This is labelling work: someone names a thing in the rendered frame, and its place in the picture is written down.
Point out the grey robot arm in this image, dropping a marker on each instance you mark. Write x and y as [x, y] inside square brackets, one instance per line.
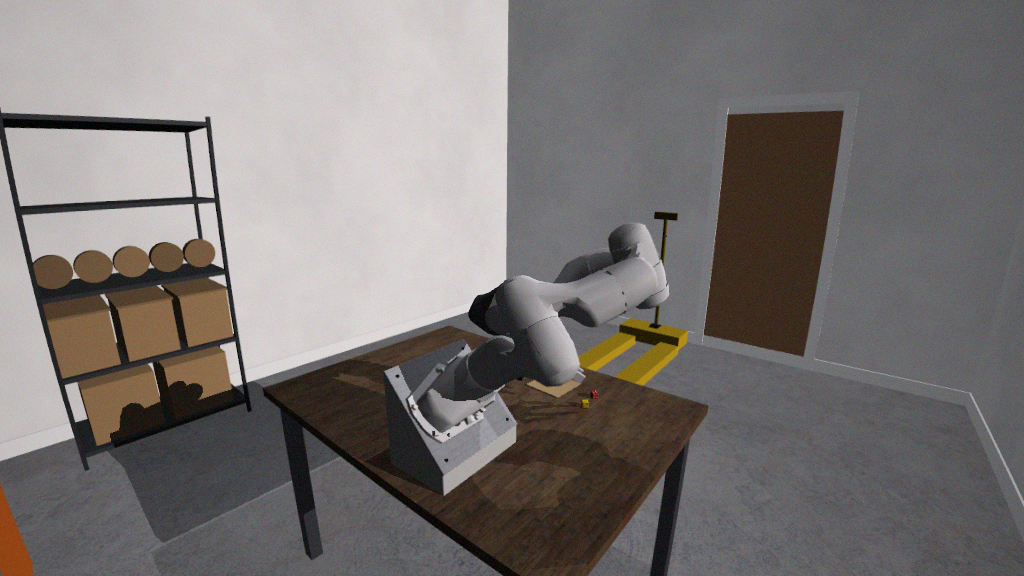
[588, 290]

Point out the tan flat mat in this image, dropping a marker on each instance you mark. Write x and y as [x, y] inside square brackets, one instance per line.
[555, 391]

